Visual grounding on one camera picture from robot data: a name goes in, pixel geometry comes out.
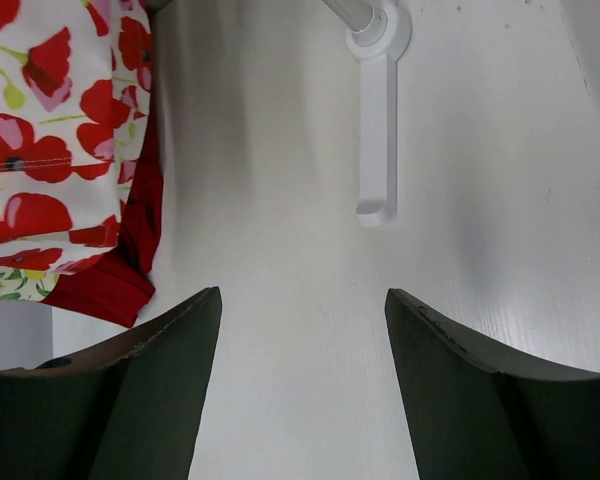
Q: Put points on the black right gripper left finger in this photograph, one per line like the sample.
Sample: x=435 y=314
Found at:
x=129 y=407

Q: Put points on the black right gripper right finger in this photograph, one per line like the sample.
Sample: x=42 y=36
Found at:
x=477 y=408

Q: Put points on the red poppy print skirt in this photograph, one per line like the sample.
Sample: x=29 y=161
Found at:
x=75 y=89

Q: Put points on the red dress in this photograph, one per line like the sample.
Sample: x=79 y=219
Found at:
x=117 y=287

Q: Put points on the lemon print garment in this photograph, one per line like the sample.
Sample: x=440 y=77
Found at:
x=26 y=285

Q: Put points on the metal clothes rack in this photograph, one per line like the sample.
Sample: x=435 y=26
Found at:
x=378 y=34

